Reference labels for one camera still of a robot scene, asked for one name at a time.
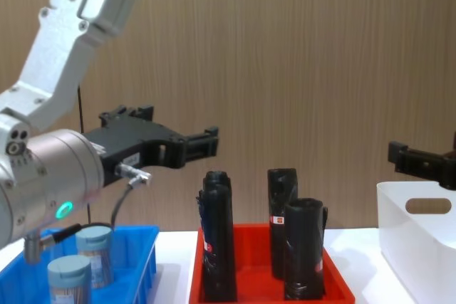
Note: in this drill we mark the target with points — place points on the clear jar with teal lid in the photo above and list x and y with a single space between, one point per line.
69 279
96 250

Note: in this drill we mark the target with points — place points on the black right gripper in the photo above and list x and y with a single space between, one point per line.
450 172

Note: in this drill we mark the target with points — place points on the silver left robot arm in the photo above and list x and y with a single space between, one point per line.
57 51

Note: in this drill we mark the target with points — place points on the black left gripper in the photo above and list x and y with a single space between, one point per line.
135 144

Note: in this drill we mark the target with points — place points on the black roll with red label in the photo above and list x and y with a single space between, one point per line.
279 193

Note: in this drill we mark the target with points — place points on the blue plastic bin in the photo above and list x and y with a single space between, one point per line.
142 257

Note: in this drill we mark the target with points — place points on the black garbage bag roll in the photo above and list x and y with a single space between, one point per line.
215 177
219 240
304 247

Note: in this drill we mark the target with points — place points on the red plastic bin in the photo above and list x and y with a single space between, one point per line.
256 250

